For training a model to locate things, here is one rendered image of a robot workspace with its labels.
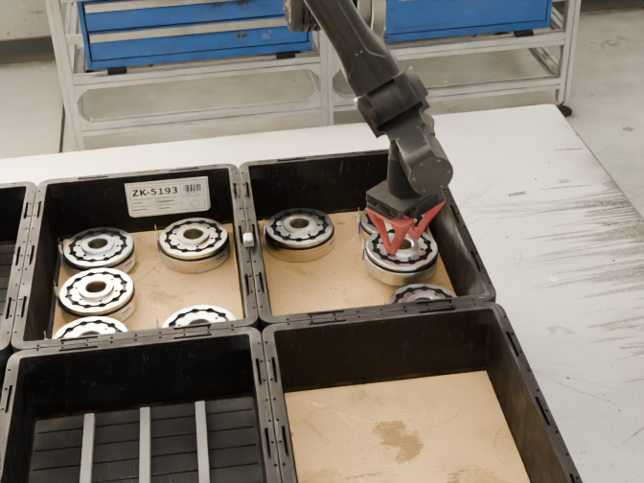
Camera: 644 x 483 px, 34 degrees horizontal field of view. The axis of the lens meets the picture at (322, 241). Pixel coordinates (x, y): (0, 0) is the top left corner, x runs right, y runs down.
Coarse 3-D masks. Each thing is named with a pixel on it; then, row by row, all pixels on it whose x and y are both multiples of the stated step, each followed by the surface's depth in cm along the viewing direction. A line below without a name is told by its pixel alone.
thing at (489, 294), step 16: (256, 160) 161; (272, 160) 161; (288, 160) 161; (304, 160) 160; (320, 160) 161; (336, 160) 161; (240, 176) 157; (448, 192) 152; (448, 208) 148; (256, 224) 146; (464, 224) 145; (256, 240) 145; (464, 240) 142; (256, 256) 140; (256, 272) 137; (480, 272) 135; (256, 288) 134; (384, 304) 131; (400, 304) 130; (416, 304) 130; (432, 304) 130; (448, 304) 130; (272, 320) 128; (288, 320) 128
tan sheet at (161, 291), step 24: (144, 240) 161; (144, 264) 156; (144, 288) 151; (168, 288) 151; (192, 288) 151; (216, 288) 151; (240, 288) 151; (144, 312) 147; (168, 312) 146; (240, 312) 146
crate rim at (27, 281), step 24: (192, 168) 159; (216, 168) 159; (240, 192) 153; (240, 216) 148; (240, 240) 143; (24, 264) 139; (24, 288) 135; (24, 312) 131; (24, 336) 128; (96, 336) 127; (120, 336) 127; (144, 336) 127
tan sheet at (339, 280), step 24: (336, 216) 166; (360, 216) 166; (336, 240) 160; (360, 240) 160; (264, 264) 155; (288, 264) 155; (312, 264) 155; (336, 264) 155; (360, 264) 155; (288, 288) 150; (312, 288) 150; (336, 288) 150; (360, 288) 150; (384, 288) 150; (288, 312) 146
